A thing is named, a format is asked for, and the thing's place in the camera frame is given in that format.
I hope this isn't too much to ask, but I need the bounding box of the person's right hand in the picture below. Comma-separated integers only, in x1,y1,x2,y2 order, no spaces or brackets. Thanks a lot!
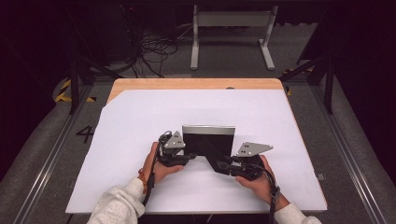
235,154,290,212

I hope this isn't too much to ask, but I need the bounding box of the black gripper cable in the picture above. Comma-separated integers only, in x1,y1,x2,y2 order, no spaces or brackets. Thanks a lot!
248,163,282,224
142,130,173,207

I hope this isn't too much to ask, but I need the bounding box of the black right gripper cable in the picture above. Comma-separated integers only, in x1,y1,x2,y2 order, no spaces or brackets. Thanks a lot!
248,163,282,224

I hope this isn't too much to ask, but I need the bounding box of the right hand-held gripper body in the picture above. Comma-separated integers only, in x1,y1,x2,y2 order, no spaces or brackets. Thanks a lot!
231,142,274,182

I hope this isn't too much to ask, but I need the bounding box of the tangle of black floor cables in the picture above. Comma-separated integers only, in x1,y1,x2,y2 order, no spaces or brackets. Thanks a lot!
124,31,180,78

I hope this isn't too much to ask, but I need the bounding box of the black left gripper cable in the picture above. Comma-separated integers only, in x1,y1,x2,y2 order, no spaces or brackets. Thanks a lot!
142,130,173,207

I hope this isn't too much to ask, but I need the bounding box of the white table sheet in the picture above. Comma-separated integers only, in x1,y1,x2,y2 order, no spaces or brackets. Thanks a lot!
64,89,329,215

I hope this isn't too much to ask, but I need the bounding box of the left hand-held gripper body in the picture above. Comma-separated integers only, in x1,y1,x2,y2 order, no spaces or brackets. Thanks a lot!
158,131,190,168

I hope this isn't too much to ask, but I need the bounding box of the white metal desk frame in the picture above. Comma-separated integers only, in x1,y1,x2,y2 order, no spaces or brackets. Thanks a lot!
190,4,279,71

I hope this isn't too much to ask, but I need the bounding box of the person's left hand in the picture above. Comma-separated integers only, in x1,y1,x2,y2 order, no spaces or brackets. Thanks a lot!
141,142,185,185

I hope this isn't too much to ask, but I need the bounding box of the orange bead bracelet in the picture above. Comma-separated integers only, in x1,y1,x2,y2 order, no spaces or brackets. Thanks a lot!
137,168,149,194

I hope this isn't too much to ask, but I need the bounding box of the aluminium floor rail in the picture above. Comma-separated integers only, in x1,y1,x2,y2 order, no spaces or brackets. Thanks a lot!
12,83,94,224
311,85,389,224

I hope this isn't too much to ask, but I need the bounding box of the black metal stand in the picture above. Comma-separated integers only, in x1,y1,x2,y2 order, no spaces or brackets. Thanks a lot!
66,8,124,115
279,46,335,115

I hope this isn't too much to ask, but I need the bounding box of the yellow black hazard tape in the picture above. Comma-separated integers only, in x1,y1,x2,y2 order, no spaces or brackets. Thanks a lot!
55,78,97,104

